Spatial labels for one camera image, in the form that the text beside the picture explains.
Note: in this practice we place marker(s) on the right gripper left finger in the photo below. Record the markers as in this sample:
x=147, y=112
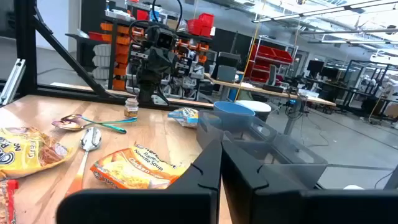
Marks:
x=186, y=205

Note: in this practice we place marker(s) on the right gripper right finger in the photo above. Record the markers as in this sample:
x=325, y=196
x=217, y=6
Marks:
x=264, y=205

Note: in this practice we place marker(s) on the blue-edged ramen packet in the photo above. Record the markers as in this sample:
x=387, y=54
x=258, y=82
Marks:
x=185, y=116

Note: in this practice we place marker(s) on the orange chicken ramen packet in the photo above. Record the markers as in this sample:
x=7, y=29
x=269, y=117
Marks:
x=136, y=169

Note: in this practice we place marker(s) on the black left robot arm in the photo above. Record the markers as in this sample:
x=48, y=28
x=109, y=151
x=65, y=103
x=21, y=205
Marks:
x=146, y=90

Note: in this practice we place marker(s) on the parts shelf rack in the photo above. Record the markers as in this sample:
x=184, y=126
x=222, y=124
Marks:
x=121, y=46

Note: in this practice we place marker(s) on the grey translucent bin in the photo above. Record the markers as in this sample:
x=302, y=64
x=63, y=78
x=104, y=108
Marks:
x=211, y=130
x=295, y=152

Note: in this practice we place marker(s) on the black equipment box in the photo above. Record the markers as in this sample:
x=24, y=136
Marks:
x=226, y=74

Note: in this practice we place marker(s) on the blue plastic bowl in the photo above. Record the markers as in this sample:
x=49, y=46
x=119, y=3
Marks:
x=233, y=113

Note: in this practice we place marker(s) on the white trash can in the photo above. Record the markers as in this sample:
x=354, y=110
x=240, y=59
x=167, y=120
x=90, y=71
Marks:
x=255, y=106

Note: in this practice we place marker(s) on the wooden top workbench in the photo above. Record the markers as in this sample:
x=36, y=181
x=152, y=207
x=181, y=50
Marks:
x=264, y=90

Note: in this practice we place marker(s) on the red bin rack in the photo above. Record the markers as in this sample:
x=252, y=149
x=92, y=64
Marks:
x=270, y=54

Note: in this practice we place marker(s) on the black desk monitor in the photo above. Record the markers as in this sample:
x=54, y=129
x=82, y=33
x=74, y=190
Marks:
x=330, y=73
x=315, y=67

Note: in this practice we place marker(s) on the yellow creamy chicken ramen packet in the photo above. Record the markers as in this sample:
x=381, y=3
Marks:
x=28, y=152

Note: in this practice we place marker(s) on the red ramen packet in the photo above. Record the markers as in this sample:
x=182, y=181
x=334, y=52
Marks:
x=7, y=202

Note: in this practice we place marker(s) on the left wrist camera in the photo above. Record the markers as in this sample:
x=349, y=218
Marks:
x=165, y=39

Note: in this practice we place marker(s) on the silver aluminium bracket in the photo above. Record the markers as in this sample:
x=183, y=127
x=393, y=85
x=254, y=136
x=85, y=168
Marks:
x=14, y=81

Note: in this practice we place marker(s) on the black workstation frame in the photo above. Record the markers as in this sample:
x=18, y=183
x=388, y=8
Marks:
x=367, y=84

